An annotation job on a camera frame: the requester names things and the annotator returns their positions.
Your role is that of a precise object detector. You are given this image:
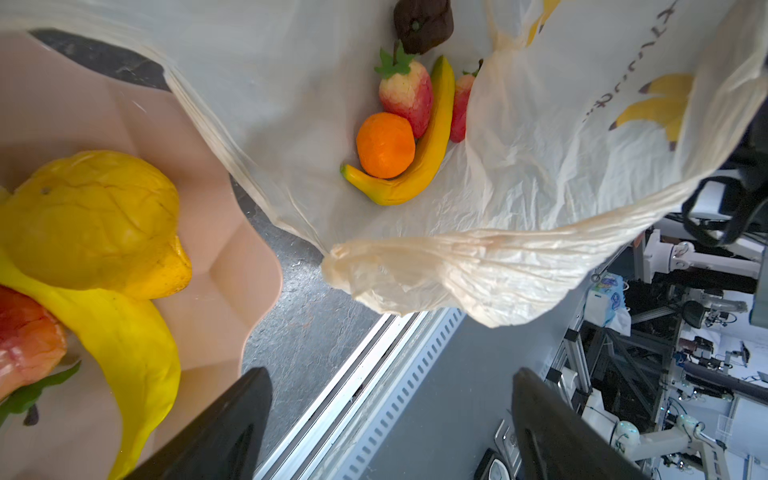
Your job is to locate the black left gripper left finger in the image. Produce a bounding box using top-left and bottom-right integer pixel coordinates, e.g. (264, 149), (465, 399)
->
(127, 367), (273, 479)

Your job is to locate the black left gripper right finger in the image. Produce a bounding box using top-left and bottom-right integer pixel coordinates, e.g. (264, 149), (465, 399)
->
(511, 368), (644, 480)

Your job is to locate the small yellow banana front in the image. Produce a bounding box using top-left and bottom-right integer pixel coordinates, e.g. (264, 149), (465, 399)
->
(340, 55), (455, 206)

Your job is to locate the beige plastic bag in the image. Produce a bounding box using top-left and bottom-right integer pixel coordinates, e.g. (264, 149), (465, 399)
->
(1, 1), (767, 327)

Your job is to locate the orange tangerine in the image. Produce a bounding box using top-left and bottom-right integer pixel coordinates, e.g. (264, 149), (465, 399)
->
(356, 112), (416, 180)

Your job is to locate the red strawberry top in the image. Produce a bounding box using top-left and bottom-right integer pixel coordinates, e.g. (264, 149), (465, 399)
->
(374, 40), (433, 139)

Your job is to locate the yellow lemon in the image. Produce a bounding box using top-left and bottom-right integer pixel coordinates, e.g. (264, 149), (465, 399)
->
(1, 150), (193, 300)

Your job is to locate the pink scalloped fruit bowl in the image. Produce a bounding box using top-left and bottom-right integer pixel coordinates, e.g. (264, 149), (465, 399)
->
(1, 32), (282, 479)

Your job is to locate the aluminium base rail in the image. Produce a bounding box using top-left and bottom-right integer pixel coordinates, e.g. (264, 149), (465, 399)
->
(254, 308), (466, 479)

